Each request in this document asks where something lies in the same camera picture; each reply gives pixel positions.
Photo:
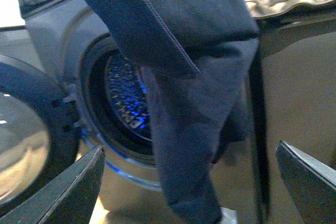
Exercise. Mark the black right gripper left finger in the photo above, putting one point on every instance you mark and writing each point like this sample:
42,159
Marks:
68,198

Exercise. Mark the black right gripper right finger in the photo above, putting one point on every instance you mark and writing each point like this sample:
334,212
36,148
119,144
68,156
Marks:
310,183

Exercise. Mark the dark navy garment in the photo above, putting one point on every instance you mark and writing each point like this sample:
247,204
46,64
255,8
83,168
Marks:
194,56

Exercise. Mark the washing machine door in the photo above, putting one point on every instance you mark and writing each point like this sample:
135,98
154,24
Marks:
39,136

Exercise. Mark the grey front-load washing machine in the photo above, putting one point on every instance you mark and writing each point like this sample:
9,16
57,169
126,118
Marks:
76,49

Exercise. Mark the brown cabinet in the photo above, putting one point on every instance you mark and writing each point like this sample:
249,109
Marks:
298,67

